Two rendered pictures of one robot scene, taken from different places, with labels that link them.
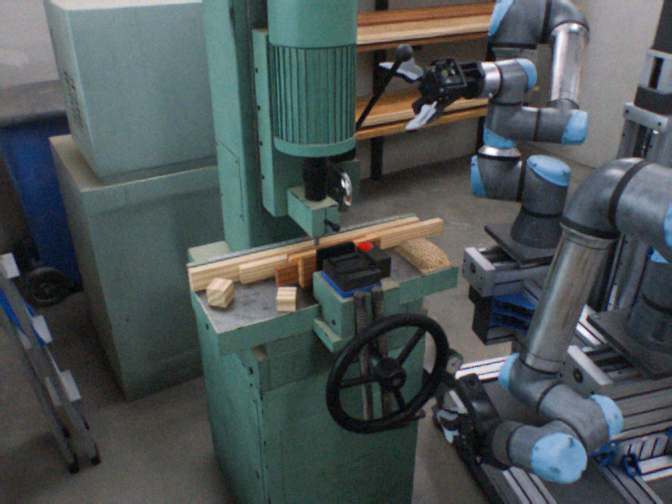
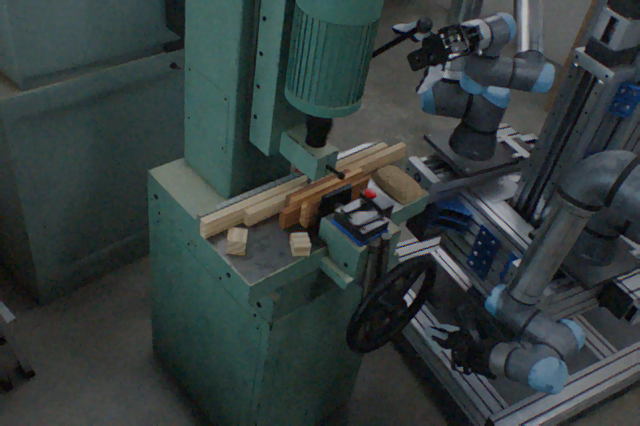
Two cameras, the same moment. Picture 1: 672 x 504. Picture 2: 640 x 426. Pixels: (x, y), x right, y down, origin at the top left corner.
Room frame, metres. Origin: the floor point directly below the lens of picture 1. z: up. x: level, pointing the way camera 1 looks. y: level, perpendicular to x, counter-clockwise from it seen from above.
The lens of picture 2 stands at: (0.04, 0.47, 1.97)
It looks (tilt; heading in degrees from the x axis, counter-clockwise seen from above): 40 degrees down; 339
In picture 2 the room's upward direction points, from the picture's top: 11 degrees clockwise
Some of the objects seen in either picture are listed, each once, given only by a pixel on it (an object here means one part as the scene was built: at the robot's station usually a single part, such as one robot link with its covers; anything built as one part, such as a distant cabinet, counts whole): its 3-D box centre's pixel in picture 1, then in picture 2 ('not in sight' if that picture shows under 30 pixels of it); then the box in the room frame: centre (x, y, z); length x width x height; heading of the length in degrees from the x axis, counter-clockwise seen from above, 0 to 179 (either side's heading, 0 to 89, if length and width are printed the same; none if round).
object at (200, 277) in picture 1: (313, 250); (302, 185); (1.29, 0.06, 0.93); 0.60 x 0.02 x 0.05; 117
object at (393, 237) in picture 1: (347, 248); (331, 180); (1.31, -0.03, 0.92); 0.55 x 0.02 x 0.04; 117
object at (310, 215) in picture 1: (313, 212); (308, 153); (1.29, 0.05, 1.03); 0.14 x 0.07 x 0.09; 27
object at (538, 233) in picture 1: (539, 221); (476, 133); (1.57, -0.59, 0.87); 0.15 x 0.15 x 0.10
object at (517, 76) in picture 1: (508, 79); (491, 32); (1.36, -0.38, 1.32); 0.11 x 0.08 x 0.09; 117
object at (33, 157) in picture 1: (62, 189); not in sight; (2.73, 1.33, 0.48); 0.64 x 0.54 x 0.97; 124
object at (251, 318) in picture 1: (337, 295); (332, 230); (1.17, 0.00, 0.87); 0.61 x 0.30 x 0.06; 117
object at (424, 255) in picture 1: (423, 249); (397, 179); (1.31, -0.21, 0.92); 0.14 x 0.09 x 0.04; 27
